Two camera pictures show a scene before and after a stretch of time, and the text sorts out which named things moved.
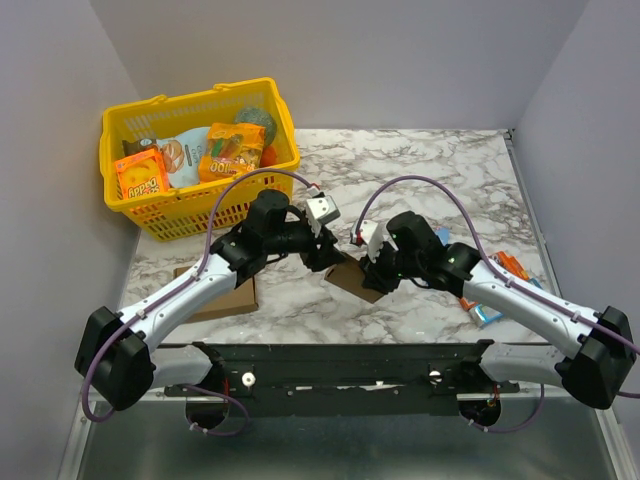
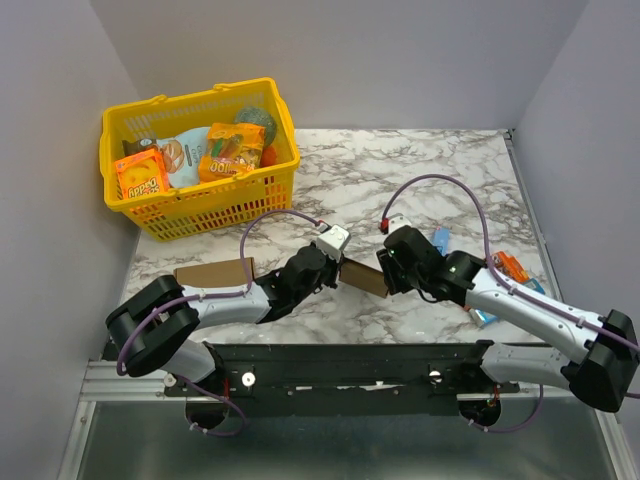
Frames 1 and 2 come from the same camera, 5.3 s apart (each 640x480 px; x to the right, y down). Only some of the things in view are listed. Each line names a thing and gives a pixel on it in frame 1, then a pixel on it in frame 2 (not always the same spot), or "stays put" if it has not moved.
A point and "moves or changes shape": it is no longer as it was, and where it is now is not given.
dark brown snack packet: [131, 148] stays put
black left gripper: [327, 256] -> [335, 269]
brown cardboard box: [348, 277] moves or changes shape
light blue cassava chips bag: [182, 154] stays put
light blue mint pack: [483, 314] stays put
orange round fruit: [268, 156] stays put
